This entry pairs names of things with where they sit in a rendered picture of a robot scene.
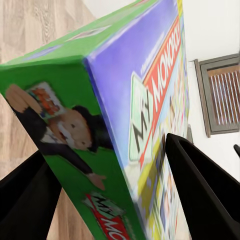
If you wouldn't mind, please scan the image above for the board game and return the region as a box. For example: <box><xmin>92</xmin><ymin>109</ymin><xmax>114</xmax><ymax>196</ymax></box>
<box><xmin>0</xmin><ymin>0</ymin><xmax>190</xmax><ymax>240</ymax></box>

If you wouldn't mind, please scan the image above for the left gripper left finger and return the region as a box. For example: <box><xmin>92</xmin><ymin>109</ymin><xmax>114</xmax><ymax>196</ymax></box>
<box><xmin>0</xmin><ymin>150</ymin><xmax>63</xmax><ymax>240</ymax></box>

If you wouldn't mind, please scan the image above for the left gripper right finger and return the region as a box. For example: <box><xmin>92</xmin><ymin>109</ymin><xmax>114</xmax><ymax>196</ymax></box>
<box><xmin>165</xmin><ymin>133</ymin><xmax>240</xmax><ymax>240</ymax></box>

